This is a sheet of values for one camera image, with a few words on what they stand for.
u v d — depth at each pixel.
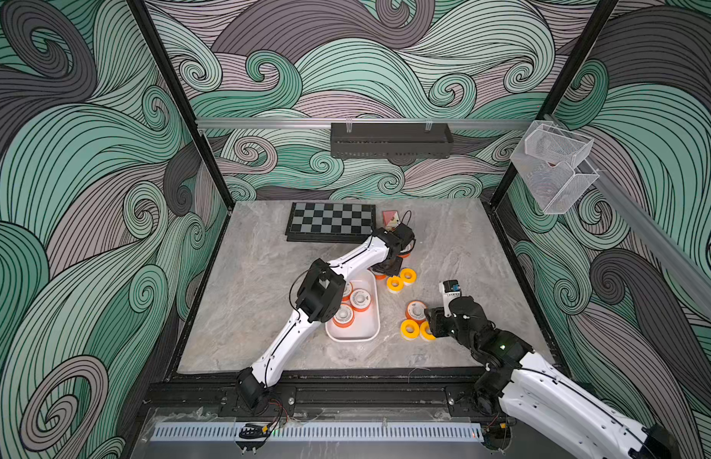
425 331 0.83
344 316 0.86
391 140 0.92
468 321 0.58
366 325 0.86
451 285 0.71
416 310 0.89
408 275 0.97
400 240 0.81
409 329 0.85
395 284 0.95
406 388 0.76
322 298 0.61
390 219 1.13
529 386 0.51
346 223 1.11
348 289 0.92
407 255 0.87
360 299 0.91
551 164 0.78
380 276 0.95
